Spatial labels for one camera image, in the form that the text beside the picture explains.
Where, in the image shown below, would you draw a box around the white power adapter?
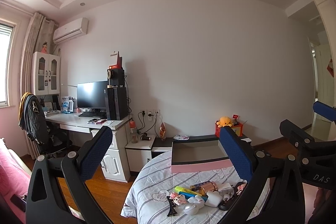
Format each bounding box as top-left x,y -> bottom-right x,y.
205,191 -> 223,207

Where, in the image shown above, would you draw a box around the rose gold cylinder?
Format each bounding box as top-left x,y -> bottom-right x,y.
199,181 -> 218,196

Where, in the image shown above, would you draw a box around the blue highlighter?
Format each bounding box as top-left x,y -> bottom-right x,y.
184,195 -> 208,202

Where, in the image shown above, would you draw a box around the pink white brick figure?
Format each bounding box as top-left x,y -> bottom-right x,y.
170,192 -> 187,206

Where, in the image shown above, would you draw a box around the yellow highlighter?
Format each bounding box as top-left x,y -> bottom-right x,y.
174,186 -> 201,197

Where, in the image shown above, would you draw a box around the black hair clip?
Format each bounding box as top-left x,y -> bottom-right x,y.
166,196 -> 177,217

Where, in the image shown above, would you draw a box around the pink brick donut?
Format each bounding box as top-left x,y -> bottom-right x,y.
236,182 -> 246,196

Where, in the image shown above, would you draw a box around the pink bed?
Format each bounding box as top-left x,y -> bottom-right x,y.
1,138 -> 31,223

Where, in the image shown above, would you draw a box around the red door decoration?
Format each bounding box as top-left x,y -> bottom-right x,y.
327,59 -> 334,77

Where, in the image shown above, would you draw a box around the red cartoon storage box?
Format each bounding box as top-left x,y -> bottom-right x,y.
215,123 -> 244,137

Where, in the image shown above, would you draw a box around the black office chair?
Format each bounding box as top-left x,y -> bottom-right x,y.
18,92 -> 72,157

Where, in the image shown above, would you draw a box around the yellow octopus plush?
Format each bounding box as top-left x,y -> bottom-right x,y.
216,116 -> 233,128

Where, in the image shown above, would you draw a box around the white computer desk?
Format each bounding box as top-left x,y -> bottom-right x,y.
46,113 -> 130,182

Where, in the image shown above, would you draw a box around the pink storage box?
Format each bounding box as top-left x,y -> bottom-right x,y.
171,140 -> 233,173

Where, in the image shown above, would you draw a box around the blue product box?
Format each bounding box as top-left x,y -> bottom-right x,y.
61,96 -> 74,114

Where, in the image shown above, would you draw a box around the white bedside cabinet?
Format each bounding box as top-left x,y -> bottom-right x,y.
125,135 -> 155,172

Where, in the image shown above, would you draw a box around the black keyboard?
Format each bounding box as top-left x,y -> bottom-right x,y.
79,111 -> 106,118

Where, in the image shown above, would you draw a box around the round table striped cloth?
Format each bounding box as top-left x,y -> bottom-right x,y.
120,151 -> 271,224

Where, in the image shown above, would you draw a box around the patterned pouch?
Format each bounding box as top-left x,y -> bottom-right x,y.
173,135 -> 189,140

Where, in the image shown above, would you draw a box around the orange cap bottle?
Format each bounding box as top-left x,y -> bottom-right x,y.
129,120 -> 138,143

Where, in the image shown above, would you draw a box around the black computer monitor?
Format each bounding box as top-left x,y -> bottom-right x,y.
77,81 -> 108,109

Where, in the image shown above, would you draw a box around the black low tv cabinet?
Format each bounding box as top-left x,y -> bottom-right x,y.
151,134 -> 253,159

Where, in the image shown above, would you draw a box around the black computer tower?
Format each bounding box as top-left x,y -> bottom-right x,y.
105,86 -> 128,121

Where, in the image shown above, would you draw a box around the orange snack bag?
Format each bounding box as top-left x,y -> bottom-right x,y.
159,122 -> 166,141

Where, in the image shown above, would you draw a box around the white glass door cabinet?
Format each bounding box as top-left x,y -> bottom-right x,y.
31,52 -> 60,96

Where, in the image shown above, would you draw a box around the black speaker box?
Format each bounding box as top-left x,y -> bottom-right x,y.
107,68 -> 125,87

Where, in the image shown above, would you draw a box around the cartoon doll figure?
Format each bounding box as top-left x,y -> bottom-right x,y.
41,42 -> 49,53

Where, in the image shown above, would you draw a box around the red paper bag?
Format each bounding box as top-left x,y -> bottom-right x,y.
109,51 -> 122,69

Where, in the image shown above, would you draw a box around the wall power outlets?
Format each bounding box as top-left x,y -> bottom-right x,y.
140,109 -> 161,121

